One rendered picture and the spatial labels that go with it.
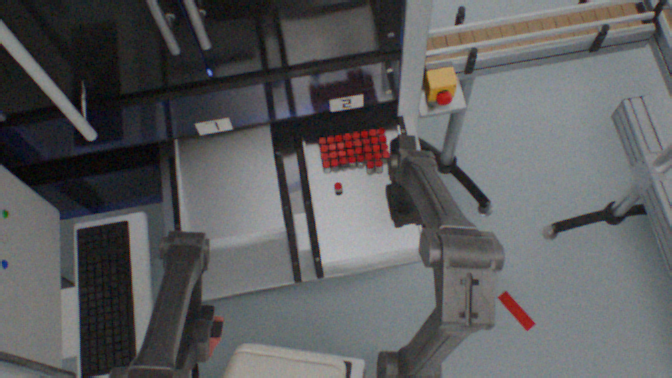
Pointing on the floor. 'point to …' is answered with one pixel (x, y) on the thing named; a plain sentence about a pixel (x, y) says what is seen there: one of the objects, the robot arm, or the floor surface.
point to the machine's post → (413, 56)
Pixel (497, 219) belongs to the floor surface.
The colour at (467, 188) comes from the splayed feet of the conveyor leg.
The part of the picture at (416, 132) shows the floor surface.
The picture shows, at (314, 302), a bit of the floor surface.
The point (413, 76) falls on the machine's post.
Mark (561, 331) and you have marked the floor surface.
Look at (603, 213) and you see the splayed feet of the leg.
